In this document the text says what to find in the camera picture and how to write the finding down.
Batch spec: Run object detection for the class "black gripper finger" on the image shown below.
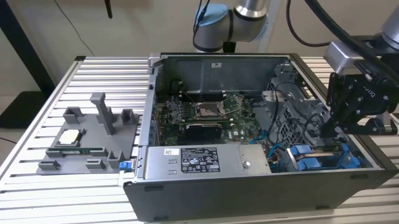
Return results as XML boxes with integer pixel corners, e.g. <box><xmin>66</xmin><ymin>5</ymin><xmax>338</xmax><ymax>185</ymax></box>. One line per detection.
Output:
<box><xmin>330</xmin><ymin>115</ymin><xmax>388</xmax><ymax>139</ymax></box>
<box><xmin>322</xmin><ymin>72</ymin><xmax>360</xmax><ymax>138</ymax></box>

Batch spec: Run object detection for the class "hard disk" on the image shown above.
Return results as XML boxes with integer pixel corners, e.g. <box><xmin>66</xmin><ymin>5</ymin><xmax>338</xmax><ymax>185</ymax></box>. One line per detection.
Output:
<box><xmin>285</xmin><ymin>142</ymin><xmax>361</xmax><ymax>172</ymax></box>

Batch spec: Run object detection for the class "black disk power wire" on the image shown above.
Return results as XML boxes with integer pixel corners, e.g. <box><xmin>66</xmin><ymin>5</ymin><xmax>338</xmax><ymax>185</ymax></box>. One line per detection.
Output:
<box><xmin>304</xmin><ymin>113</ymin><xmax>332</xmax><ymax>142</ymax></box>

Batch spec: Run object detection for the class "grey metal drive cage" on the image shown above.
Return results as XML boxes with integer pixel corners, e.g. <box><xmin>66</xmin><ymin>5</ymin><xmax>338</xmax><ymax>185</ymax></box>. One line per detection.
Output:
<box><xmin>260</xmin><ymin>63</ymin><xmax>332</xmax><ymax>146</ymax></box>

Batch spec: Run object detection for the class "green motherboard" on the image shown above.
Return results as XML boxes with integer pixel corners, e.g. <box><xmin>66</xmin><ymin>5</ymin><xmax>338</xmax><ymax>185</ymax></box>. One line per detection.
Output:
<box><xmin>153</xmin><ymin>92</ymin><xmax>272</xmax><ymax>147</ymax></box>

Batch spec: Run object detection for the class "open metal socket cover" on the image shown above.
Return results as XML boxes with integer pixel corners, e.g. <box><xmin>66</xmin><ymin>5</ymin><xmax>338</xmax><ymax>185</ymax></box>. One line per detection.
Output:
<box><xmin>221</xmin><ymin>96</ymin><xmax>245</xmax><ymax>109</ymax></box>

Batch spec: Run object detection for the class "CPU socket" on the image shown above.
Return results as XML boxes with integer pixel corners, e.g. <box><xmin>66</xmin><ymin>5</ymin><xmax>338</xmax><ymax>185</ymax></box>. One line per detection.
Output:
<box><xmin>192</xmin><ymin>101</ymin><xmax>225</xmax><ymax>119</ymax></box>

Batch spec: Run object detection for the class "black graphics card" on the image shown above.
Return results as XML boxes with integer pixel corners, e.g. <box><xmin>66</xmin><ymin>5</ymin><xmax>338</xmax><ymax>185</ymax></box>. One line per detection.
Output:
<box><xmin>182</xmin><ymin>123</ymin><xmax>225</xmax><ymax>142</ymax></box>

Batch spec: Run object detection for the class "black PC case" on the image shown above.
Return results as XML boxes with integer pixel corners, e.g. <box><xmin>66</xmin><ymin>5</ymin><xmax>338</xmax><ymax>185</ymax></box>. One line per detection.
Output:
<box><xmin>122</xmin><ymin>51</ymin><xmax>395</xmax><ymax>223</ymax></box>

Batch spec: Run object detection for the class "silver power supply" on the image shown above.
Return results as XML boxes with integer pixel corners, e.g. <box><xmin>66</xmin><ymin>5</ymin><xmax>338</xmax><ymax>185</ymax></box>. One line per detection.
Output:
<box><xmin>144</xmin><ymin>143</ymin><xmax>272</xmax><ymax>181</ymax></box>

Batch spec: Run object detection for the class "grey printed parts rack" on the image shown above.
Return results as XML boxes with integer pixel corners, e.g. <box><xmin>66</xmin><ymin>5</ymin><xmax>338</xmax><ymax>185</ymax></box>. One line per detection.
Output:
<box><xmin>36</xmin><ymin>92</ymin><xmax>142</xmax><ymax>176</ymax></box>

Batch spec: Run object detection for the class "green RAM stick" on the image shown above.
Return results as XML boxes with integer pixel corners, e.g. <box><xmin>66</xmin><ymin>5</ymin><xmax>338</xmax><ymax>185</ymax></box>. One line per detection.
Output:
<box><xmin>56</xmin><ymin>149</ymin><xmax>104</xmax><ymax>155</ymax></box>

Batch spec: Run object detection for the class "silver CPU chip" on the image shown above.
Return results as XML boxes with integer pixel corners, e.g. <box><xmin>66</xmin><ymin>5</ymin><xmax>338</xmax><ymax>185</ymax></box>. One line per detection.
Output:
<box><xmin>58</xmin><ymin>129</ymin><xmax>85</xmax><ymax>145</ymax></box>

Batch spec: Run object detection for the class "black monitor stand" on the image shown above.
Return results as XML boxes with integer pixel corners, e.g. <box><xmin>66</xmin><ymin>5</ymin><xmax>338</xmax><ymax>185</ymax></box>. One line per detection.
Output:
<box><xmin>0</xmin><ymin>0</ymin><xmax>57</xmax><ymax>130</ymax></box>

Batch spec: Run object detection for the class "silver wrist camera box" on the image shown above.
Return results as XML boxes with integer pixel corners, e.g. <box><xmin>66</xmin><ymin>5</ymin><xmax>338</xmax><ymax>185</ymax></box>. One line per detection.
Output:
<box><xmin>322</xmin><ymin>41</ymin><xmax>364</xmax><ymax>74</ymax></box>

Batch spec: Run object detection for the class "thin black wire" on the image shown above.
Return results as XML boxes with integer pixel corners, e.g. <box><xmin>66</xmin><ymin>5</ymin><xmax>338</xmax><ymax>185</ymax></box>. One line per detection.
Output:
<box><xmin>266</xmin><ymin>80</ymin><xmax>313</xmax><ymax>143</ymax></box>

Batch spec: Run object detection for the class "thick black cable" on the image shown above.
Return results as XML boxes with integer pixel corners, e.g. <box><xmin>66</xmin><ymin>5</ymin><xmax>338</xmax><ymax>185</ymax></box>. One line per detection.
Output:
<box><xmin>304</xmin><ymin>0</ymin><xmax>392</xmax><ymax>88</ymax></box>

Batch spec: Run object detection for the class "blue disk data wire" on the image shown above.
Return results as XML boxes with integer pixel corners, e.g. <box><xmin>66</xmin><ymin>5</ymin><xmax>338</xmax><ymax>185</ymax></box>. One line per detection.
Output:
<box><xmin>250</xmin><ymin>130</ymin><xmax>289</xmax><ymax>164</ymax></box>

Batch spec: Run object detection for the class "thin black cable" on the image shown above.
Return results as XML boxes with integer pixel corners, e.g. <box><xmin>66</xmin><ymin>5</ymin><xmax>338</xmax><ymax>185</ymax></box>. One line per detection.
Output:
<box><xmin>285</xmin><ymin>0</ymin><xmax>332</xmax><ymax>47</ymax></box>
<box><xmin>190</xmin><ymin>0</ymin><xmax>213</xmax><ymax>51</ymax></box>

